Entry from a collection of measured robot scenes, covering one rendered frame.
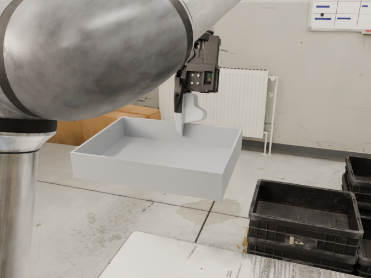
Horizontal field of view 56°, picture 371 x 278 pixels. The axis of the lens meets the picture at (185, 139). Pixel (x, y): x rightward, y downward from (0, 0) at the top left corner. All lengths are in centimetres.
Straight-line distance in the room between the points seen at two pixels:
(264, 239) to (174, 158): 80
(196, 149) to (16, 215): 43
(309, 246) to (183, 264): 60
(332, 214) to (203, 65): 110
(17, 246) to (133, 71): 22
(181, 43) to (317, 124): 301
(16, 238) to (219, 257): 68
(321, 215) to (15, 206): 138
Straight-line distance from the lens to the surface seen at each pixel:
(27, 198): 40
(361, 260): 146
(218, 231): 227
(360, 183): 174
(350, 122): 332
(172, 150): 72
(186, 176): 56
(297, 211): 162
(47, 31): 29
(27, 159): 39
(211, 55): 73
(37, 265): 218
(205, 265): 97
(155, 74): 32
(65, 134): 363
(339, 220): 162
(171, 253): 101
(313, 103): 325
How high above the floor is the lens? 134
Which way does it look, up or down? 22 degrees down
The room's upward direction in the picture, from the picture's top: straight up
